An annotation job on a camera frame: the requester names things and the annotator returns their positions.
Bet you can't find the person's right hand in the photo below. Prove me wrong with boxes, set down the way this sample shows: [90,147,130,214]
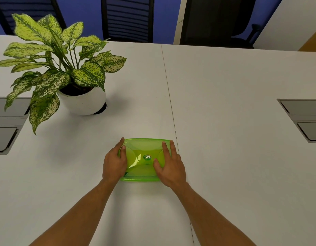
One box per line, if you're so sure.
[153,140,187,190]

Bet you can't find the person's left hand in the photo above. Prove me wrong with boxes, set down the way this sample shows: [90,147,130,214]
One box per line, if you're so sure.
[102,137,128,184]

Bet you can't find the green plastic lunch box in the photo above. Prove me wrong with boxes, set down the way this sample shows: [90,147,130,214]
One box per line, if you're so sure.
[118,138,174,182]

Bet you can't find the person's left forearm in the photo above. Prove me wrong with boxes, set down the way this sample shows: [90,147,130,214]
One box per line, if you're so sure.
[29,178,120,246]

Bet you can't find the person's right forearm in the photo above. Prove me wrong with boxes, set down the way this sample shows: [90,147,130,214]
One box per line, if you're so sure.
[171,181,258,246]

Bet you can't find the black pot saucer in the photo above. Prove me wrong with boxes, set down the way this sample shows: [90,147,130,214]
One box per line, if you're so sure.
[92,102,108,115]

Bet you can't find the white round plant pot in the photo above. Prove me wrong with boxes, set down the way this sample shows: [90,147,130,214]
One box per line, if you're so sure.
[57,84,107,116]

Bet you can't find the variegated green leafy plant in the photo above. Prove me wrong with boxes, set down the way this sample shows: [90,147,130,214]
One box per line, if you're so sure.
[0,13,127,135]

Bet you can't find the black mesh office chair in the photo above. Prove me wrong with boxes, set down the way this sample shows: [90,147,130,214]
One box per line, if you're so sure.
[180,0,261,49]

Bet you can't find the black slatted office chair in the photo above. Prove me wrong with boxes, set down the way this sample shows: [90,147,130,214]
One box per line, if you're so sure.
[0,0,67,36]
[101,0,155,44]

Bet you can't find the grey table cable hatch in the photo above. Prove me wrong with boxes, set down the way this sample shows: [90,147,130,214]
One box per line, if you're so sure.
[277,98,316,144]
[0,97,32,155]

